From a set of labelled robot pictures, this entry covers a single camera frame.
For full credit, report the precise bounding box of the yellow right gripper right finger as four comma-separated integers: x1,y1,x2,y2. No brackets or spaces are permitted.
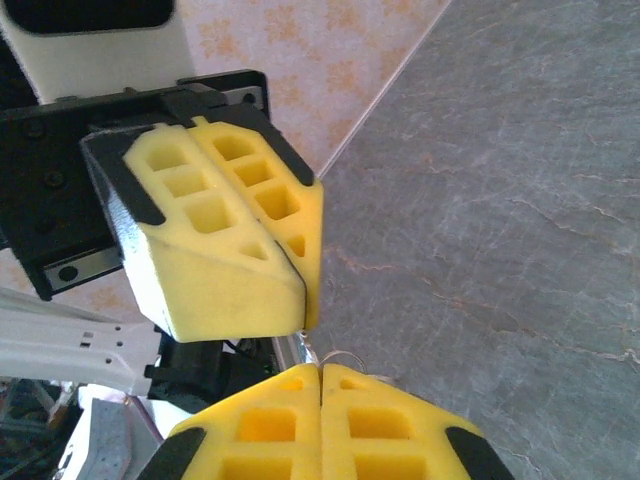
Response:
321,362,516,480

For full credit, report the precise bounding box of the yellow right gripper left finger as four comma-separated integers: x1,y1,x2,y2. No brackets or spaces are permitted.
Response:
134,363,322,480

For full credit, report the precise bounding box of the silver key ring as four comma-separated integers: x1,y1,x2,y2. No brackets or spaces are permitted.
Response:
319,349,371,376

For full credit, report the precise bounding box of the black clamp device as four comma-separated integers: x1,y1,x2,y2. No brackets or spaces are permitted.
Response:
144,337,279,416

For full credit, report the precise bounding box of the gray speckled block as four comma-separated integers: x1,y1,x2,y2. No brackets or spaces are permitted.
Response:
82,398,135,480

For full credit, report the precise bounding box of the white metal frame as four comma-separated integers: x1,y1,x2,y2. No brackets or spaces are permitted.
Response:
0,286,162,399

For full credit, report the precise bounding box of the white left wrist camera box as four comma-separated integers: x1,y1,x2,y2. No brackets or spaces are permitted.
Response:
0,0,197,107

